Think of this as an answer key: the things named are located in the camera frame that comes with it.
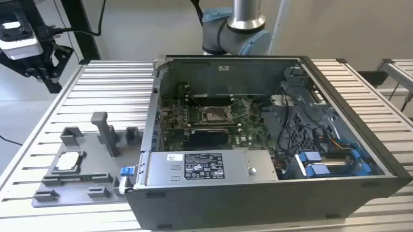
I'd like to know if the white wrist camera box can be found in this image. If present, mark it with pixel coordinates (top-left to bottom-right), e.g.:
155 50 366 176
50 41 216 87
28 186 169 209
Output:
0 12 44 60

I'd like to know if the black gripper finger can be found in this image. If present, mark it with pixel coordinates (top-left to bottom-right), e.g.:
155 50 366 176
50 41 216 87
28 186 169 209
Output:
48 43 74 94
0 55 53 94

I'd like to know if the black open PC case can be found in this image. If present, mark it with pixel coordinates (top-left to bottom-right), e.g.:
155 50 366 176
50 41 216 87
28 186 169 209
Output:
124 55 413 230

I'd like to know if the black floor cable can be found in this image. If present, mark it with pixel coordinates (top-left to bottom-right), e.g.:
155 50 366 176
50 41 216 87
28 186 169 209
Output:
0 135 22 146

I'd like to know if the blue disk carrier clip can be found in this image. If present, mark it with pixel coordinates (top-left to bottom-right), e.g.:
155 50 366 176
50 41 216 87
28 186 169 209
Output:
117 166 133 178

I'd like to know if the green motherboard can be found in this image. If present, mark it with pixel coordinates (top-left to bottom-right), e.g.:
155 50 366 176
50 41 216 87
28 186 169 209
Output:
159 95 275 150

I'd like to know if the blue disk carrier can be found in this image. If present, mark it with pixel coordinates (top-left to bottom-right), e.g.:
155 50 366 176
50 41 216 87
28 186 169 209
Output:
304 162 371 178
296 150 362 163

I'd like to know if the thin black wall cable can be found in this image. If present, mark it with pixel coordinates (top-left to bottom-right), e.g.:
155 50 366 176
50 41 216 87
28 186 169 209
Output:
69 31 80 61

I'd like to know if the metal socket cover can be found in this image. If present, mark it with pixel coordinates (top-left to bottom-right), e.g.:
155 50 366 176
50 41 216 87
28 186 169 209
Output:
203 105 229 116

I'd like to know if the green RAM stick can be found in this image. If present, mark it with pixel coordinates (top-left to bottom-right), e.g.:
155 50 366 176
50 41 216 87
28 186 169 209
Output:
44 174 109 182

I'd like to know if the black wire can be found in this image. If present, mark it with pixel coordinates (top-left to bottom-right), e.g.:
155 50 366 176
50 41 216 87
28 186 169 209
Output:
276 95 291 155

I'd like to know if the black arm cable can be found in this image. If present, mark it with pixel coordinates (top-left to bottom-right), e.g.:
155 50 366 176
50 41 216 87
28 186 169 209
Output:
188 0 204 23

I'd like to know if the CPU socket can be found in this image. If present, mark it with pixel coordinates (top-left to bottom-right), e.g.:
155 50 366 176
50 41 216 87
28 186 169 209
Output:
201 106 231 125

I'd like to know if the silver square CPU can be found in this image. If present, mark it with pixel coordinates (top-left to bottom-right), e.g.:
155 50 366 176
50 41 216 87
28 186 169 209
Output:
54 152 81 170

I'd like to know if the black graphics card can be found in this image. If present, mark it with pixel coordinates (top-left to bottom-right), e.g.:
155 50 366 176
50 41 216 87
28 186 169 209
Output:
188 128 229 146

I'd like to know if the black box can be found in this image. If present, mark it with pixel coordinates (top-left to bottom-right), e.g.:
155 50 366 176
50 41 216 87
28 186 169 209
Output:
356 70 388 88

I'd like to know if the silver power supply unit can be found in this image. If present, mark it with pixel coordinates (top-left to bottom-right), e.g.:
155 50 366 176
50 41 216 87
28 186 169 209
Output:
144 149 280 186

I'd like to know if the black vertical frame post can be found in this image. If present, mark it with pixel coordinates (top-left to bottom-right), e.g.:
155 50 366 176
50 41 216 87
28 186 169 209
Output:
57 0 101 61

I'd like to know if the thick black camera cable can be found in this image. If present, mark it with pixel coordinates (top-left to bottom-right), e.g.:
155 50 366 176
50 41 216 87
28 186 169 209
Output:
41 0 106 37

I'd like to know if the grey parts rack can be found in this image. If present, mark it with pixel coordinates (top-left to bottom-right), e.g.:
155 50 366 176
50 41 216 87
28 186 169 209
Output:
30 111 144 208

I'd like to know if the black RAM slot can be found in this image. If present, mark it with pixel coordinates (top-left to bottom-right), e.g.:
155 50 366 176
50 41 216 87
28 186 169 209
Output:
185 97 235 102
187 122 241 129
185 93 235 98

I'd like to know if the grey disk bay cage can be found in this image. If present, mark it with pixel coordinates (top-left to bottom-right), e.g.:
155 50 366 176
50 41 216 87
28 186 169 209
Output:
260 67 384 179

